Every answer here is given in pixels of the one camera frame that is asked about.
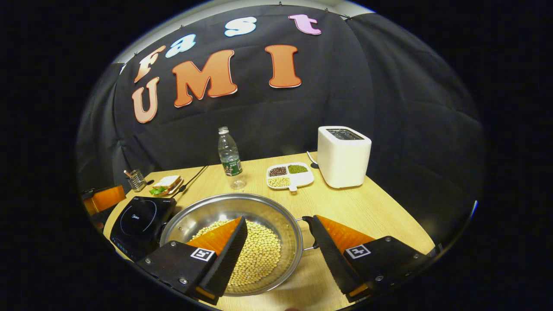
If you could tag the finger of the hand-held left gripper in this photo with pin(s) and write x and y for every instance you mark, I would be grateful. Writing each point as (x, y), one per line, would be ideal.
(108, 198)

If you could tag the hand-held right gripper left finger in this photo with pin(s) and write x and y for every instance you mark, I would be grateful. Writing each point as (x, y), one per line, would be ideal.
(229, 259)

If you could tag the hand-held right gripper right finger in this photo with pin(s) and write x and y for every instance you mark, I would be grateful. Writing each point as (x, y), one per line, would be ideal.
(332, 259)

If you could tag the black induction cooktop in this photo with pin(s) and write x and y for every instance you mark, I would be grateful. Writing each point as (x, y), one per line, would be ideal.
(138, 222)

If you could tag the pile of yellow soybeans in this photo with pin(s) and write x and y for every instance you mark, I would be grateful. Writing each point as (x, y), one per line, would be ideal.
(259, 255)

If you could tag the sandwich on plate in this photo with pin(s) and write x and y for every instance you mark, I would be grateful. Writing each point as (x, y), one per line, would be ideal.
(166, 182)

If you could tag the white divided dish of beans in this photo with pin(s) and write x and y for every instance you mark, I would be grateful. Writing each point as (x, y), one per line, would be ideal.
(302, 178)

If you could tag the clear plastic water bottle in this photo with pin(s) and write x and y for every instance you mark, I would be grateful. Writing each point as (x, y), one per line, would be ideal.
(231, 164)

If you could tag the metal spoon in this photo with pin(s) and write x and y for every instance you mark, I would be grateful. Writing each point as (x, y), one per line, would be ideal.
(314, 165)

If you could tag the white toaster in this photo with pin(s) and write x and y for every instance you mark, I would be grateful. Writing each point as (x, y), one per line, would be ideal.
(343, 164)

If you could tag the black backdrop cloth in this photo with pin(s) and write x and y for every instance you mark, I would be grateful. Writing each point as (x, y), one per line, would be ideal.
(389, 108)

